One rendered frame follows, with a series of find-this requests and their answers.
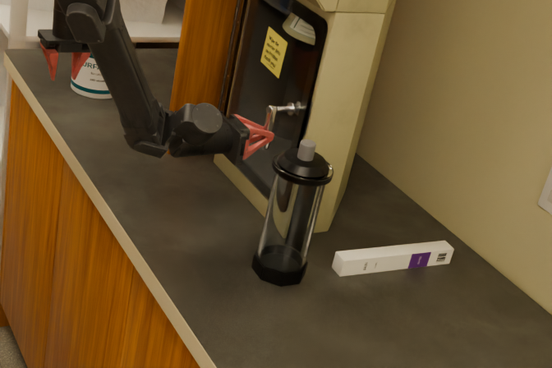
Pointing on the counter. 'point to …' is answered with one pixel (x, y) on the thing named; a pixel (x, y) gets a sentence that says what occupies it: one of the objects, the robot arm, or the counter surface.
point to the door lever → (275, 117)
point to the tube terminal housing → (342, 71)
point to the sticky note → (273, 52)
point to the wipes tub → (90, 81)
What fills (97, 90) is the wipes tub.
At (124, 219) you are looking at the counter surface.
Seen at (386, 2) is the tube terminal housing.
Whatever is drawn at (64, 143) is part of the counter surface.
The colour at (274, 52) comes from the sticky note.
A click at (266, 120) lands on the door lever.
